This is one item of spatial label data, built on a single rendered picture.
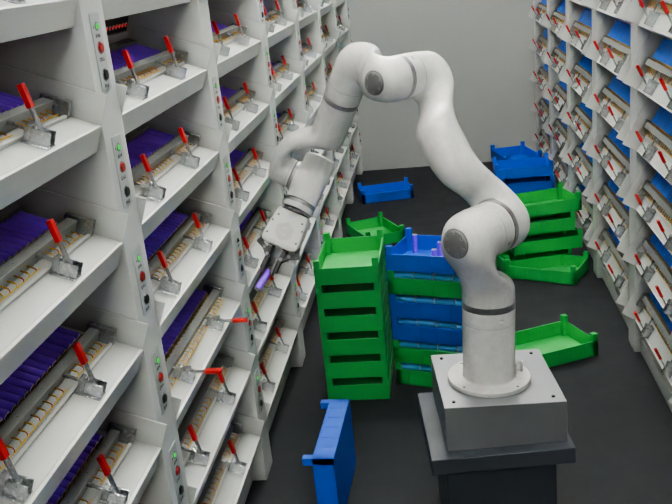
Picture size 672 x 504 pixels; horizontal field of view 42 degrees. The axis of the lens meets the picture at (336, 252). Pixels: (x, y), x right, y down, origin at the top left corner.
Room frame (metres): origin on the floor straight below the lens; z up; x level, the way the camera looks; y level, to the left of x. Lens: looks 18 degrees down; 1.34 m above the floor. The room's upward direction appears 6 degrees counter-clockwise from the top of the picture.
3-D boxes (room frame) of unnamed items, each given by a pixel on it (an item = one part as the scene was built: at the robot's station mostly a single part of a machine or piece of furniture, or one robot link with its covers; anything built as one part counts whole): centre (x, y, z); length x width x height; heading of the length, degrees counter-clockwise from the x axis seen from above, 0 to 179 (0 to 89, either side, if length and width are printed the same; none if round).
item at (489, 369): (1.83, -0.33, 0.48); 0.19 x 0.19 x 0.18
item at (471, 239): (1.80, -0.31, 0.69); 0.19 x 0.12 x 0.24; 134
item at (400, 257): (2.62, -0.33, 0.44); 0.30 x 0.20 x 0.08; 63
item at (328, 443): (2.01, 0.07, 0.10); 0.30 x 0.08 x 0.20; 170
